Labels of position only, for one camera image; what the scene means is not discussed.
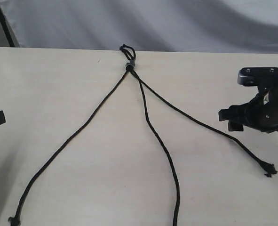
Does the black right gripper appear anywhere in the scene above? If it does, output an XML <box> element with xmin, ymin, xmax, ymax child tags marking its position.
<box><xmin>218</xmin><ymin>81</ymin><xmax>278</xmax><ymax>133</ymax></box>

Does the black cable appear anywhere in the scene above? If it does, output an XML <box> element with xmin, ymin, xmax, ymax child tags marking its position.
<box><xmin>121</xmin><ymin>44</ymin><xmax>278</xmax><ymax>178</ymax></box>
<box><xmin>123</xmin><ymin>46</ymin><xmax>180</xmax><ymax>226</ymax></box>
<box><xmin>8</xmin><ymin>43</ymin><xmax>133</xmax><ymax>226</ymax></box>

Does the grey backdrop cloth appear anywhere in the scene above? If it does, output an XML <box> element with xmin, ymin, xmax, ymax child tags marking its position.
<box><xmin>0</xmin><ymin>0</ymin><xmax>278</xmax><ymax>53</ymax></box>

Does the black stand pole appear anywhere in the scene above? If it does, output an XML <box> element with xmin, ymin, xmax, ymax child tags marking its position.
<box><xmin>0</xmin><ymin>7</ymin><xmax>16</xmax><ymax>48</ymax></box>

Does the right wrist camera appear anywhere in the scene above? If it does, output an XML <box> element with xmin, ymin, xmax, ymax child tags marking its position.
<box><xmin>237</xmin><ymin>67</ymin><xmax>278</xmax><ymax>87</ymax></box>

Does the clear tape piece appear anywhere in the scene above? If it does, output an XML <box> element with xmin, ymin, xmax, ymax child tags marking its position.
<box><xmin>126</xmin><ymin>60</ymin><xmax>135</xmax><ymax>72</ymax></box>

